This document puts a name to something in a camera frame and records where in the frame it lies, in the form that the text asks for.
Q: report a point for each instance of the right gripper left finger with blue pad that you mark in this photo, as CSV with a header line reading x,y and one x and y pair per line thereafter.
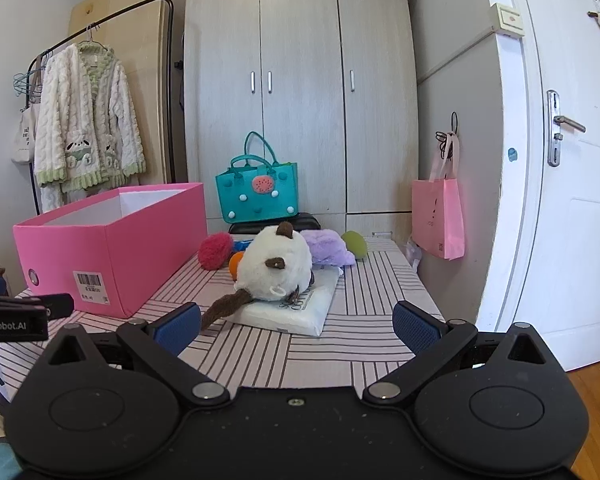
x,y
157,346

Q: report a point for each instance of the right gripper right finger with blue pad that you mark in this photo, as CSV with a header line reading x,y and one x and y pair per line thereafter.
x,y
436,345

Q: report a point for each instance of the red fluffy pompom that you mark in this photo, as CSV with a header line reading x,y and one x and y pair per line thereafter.
x,y
215,251

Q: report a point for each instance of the orange egg-shaped sponge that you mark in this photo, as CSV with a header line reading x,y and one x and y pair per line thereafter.
x,y
233,264

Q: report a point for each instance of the blue wet wipes pack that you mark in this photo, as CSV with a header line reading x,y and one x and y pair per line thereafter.
x,y
241,245

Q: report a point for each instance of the green egg-shaped sponge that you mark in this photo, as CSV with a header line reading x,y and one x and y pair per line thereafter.
x,y
356,244

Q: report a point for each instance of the white soft cotton tissue pack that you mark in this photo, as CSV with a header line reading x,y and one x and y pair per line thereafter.
x,y
306,317

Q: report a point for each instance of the white round plush toy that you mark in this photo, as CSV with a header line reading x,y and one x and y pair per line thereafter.
x,y
276,266

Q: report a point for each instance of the purple plush bear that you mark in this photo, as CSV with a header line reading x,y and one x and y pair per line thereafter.
x,y
327,248

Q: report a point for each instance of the striped pink table cloth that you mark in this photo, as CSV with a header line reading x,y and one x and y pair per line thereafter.
x,y
356,347

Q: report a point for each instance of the pink paper shopping bag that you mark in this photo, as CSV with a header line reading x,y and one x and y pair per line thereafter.
x,y
437,216

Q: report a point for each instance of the pink cardboard storage box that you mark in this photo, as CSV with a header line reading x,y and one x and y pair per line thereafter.
x,y
112,251

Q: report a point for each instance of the white door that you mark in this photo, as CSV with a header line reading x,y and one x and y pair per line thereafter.
x,y
545,260

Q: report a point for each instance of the black suitcase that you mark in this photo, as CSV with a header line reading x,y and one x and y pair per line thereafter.
x,y
300,222

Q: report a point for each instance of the teal felt tote bag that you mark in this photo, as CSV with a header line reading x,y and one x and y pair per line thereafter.
x,y
254,188

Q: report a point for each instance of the white and green knit cardigan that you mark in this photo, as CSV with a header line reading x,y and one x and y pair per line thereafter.
x,y
87,134

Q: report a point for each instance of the grey wooden wardrobe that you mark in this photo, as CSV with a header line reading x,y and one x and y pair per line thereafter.
x,y
329,84

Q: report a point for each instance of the light wood cabinet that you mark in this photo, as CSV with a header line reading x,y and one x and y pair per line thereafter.
x,y
138,39

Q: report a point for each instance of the silver door handle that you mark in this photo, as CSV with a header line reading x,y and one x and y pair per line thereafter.
x,y
557,123

